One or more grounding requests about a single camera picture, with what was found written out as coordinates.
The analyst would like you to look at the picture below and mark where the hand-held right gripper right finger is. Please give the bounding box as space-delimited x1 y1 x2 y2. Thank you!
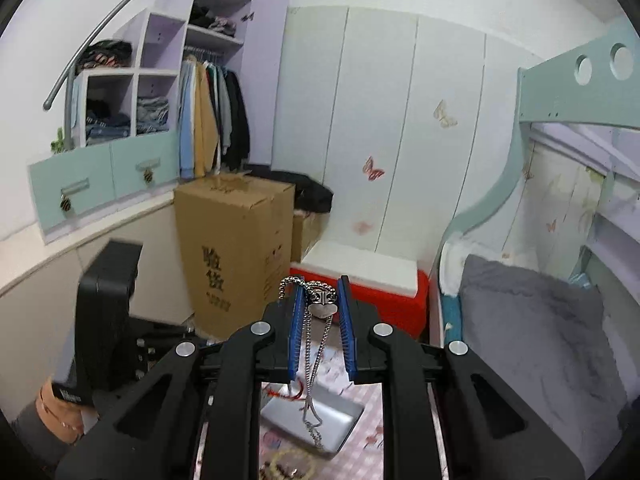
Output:
336 275 587 480

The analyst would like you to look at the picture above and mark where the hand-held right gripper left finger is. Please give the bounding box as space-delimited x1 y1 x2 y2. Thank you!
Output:
55 287 307 480

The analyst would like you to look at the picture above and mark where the silver heart pendant necklace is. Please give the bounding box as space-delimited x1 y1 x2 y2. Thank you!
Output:
277 276 342 456

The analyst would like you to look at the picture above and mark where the red cord bracelet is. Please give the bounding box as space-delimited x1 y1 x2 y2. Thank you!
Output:
265 380 305 402

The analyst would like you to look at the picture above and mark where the grey metal tin box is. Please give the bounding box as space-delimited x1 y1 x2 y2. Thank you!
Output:
260 382 365 459

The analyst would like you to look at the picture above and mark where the beige bead bracelet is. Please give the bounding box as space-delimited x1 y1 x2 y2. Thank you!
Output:
260 449 321 480

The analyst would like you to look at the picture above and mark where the person's left forearm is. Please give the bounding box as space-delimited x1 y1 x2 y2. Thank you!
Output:
7 400 81 468

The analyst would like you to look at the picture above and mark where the person's left hand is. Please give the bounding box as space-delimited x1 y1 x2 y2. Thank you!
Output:
36 377 87 443

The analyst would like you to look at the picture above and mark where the red cooler box white lid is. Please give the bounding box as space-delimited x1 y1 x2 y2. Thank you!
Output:
289 242 431 338

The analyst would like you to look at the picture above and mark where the white low cabinet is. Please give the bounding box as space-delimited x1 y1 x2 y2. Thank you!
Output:
0 195 198 416

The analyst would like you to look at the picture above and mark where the small brown cardboard box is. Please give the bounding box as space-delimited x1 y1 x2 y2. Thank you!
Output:
291 210 323 263

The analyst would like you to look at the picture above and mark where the pink checked tablecloth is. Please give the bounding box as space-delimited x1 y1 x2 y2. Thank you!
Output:
195 347 448 480

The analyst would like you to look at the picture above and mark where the white pillow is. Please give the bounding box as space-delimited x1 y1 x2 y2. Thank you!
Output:
440 240 468 296

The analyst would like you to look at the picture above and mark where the large brown cardboard box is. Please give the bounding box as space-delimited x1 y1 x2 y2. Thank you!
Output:
173 172 297 341

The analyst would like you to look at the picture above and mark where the wide teal drawer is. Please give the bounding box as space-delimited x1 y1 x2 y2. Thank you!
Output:
28 147 115 238

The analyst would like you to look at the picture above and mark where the narrow teal drawer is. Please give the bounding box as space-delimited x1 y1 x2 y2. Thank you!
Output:
110 132 180 200

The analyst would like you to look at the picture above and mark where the black bag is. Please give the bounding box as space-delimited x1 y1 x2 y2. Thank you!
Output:
270 170 335 215

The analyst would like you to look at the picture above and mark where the dark jeans pile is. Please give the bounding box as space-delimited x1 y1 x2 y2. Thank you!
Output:
85 100 131 147

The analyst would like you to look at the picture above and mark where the light jeans pile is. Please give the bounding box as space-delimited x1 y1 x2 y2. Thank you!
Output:
136 96 171 135

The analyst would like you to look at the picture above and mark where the grey blanket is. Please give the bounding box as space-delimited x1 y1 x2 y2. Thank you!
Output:
457 254 631 461

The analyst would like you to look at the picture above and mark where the row of hanging clothes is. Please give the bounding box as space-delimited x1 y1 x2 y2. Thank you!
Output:
177 50 251 181

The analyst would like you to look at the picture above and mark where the white panelled wardrobe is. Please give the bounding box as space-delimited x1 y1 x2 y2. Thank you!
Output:
272 6 543 266

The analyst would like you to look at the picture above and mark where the beige butterfly sticker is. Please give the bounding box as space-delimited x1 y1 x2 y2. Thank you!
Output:
434 100 458 130

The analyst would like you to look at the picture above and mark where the striped clothes pile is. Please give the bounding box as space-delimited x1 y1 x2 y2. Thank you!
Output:
75 40 133 70

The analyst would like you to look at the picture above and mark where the purple stepped wardrobe unit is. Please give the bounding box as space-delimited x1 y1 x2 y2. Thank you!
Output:
27 0 291 246

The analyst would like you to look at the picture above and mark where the dark folded clothes pile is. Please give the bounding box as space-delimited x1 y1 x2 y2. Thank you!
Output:
190 5 238 36

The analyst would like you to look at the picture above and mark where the green bunk bed frame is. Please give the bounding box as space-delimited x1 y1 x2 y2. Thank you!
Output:
437 15 640 351

